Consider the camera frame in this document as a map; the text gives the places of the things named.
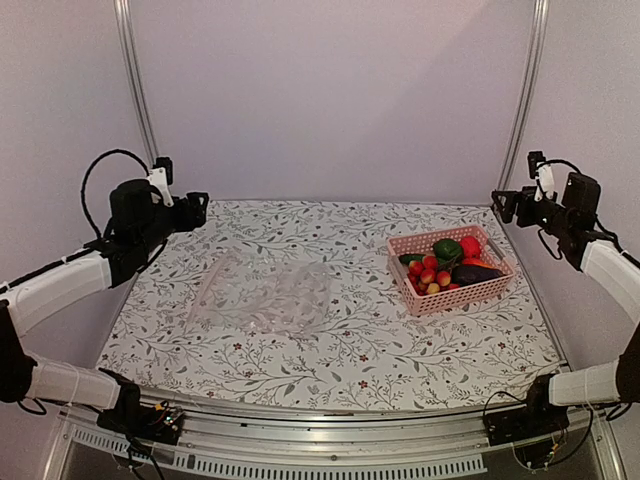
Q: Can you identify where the right aluminium frame post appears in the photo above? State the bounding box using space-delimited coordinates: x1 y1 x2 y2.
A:
497 0 549 190

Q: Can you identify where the aluminium frame post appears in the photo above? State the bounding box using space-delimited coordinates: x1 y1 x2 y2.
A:
497 0 549 190
113 0 159 165

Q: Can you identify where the clear zip top bag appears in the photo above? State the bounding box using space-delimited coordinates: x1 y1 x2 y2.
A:
188 249 332 338

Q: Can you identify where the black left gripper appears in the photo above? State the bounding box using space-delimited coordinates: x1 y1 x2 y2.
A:
136 191 208 255

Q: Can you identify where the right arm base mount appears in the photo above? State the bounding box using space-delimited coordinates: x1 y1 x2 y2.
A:
482 405 569 446

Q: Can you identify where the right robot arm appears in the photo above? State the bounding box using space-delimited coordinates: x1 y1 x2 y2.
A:
491 172 639 436

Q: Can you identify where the green cucumber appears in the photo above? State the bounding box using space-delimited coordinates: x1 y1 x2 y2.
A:
399 254 425 265

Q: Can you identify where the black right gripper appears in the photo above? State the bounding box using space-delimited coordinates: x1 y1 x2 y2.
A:
494 186 574 238

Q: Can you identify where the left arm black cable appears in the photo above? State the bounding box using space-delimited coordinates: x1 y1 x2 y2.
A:
79 148 152 236

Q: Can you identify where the orange red mango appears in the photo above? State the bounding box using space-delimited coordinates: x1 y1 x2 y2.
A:
462 257 493 269

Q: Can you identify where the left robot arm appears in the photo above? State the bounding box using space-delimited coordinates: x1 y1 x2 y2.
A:
1 178 209 434

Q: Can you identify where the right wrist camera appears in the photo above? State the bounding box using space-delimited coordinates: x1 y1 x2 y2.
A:
527 151 556 202

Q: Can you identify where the red lychee bunch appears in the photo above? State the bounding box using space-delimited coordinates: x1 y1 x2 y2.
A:
405 255 460 296

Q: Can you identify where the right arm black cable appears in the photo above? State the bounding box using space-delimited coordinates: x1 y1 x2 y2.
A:
534 158 626 261

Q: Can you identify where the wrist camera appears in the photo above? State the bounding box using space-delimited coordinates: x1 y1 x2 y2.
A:
527 151 556 202
147 157 174 207

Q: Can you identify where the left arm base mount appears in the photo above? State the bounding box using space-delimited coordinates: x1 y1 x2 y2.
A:
97 396 185 446

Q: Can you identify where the left aluminium frame post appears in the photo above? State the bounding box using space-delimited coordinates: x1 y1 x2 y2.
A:
113 0 159 165

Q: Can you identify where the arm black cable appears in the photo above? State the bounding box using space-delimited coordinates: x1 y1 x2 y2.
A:
79 148 152 236
534 158 626 261

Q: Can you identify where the aluminium front rail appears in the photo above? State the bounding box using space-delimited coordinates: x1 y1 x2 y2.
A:
43 388 629 479

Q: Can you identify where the dark purple eggplant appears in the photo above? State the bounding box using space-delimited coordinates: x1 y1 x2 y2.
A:
451 265 503 287

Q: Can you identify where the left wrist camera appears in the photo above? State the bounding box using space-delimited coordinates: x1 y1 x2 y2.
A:
147 157 174 207

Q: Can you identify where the pink perforated plastic basket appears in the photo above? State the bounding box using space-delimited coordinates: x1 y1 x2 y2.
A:
387 224 515 316

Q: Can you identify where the floral tablecloth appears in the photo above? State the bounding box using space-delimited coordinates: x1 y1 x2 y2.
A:
99 201 563 411

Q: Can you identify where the red bumpy fruit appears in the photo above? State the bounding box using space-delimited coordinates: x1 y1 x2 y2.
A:
459 235 483 259

